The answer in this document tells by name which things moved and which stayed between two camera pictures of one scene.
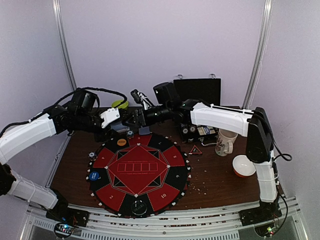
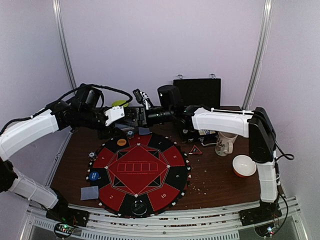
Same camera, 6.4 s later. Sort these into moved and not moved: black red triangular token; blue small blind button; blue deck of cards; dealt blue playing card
Moved: blue deck of cards
Not moved: dealt blue playing card; black red triangular token; blue small blind button
